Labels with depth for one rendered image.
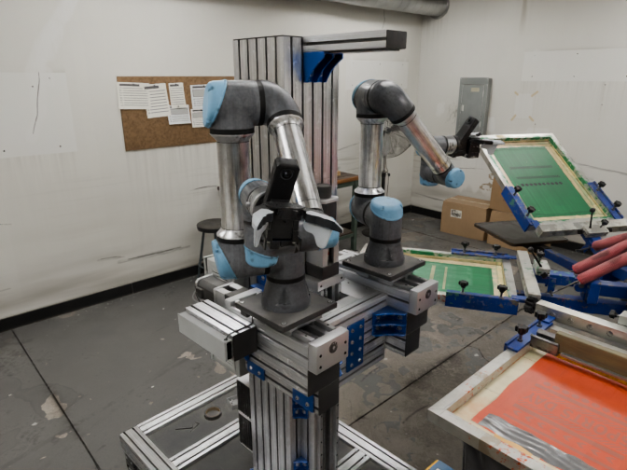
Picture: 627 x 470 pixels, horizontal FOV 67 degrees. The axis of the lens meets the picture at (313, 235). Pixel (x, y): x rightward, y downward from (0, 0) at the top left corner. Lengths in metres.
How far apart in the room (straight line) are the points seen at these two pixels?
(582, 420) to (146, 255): 3.88
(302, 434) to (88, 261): 2.99
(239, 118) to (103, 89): 3.21
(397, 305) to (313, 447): 0.66
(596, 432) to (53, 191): 3.88
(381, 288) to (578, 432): 0.73
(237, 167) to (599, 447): 1.23
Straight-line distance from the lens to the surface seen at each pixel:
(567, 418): 1.68
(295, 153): 1.19
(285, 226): 0.87
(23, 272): 4.45
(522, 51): 6.38
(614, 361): 1.88
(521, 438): 1.54
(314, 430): 1.96
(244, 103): 1.24
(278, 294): 1.40
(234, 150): 1.27
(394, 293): 1.74
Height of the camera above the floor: 1.91
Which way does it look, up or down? 18 degrees down
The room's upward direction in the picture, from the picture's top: straight up
